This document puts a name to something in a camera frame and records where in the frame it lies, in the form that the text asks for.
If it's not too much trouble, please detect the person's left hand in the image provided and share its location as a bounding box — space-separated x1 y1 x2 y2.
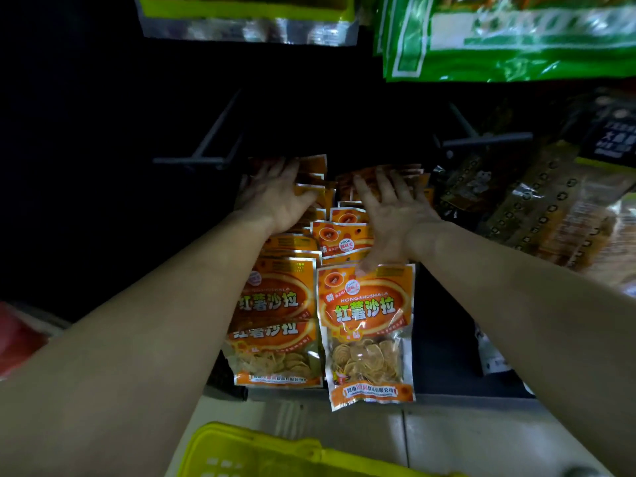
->
233 157 320 238

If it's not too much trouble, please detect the green-bordered skewer packet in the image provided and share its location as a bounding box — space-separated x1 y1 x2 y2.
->
373 0 636 83

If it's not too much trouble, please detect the metal peg hook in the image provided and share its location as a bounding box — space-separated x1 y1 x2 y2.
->
152 89 245 170
431 102 534 150

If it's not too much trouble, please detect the yellow plastic shopping basket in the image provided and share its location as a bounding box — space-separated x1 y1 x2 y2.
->
177 421 470 477

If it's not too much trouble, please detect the yellow-edged dark stick packet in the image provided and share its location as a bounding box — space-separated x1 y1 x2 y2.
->
132 0 360 47

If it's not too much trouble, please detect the strip of orange-beige packets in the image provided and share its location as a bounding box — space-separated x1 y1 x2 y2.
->
436 138 636 293

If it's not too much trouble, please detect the person's left forearm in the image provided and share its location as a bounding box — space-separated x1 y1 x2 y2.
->
0 212 278 477

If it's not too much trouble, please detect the person's right hand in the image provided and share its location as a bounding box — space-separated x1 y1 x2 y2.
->
352 166 444 275

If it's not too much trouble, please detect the person's right forearm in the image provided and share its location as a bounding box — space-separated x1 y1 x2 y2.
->
409 221 636 477

